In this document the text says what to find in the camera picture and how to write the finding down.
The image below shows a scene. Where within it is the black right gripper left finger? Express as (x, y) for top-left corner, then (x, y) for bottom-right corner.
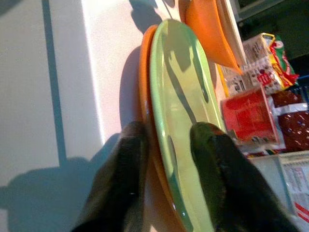
(71, 120), (151, 232)

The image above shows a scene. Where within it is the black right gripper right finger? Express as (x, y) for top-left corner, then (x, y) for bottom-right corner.
(189, 122), (300, 232)

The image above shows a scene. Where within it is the light green plate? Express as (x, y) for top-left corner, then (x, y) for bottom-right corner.
(149, 19), (226, 232)

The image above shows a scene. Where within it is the clear plastic container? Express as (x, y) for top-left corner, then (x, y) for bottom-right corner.
(248, 150), (309, 222)

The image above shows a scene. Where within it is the red box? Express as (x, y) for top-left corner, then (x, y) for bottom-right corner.
(220, 85), (286, 148)

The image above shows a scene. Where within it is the dark red packet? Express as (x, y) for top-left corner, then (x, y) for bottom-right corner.
(270, 90), (309, 152)

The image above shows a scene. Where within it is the black white printed packet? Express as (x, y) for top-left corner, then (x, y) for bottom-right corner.
(220, 64), (251, 98)

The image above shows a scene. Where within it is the orange plate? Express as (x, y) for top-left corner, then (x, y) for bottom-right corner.
(138, 24), (187, 232)

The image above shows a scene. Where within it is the yellow red green snack packet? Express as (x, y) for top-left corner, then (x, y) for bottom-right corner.
(242, 32), (300, 95)

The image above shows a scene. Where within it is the orange bowl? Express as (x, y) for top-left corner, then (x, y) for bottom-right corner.
(184, 0), (243, 76)

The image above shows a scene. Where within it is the beige board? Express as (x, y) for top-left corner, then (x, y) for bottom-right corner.
(216, 0), (247, 68)

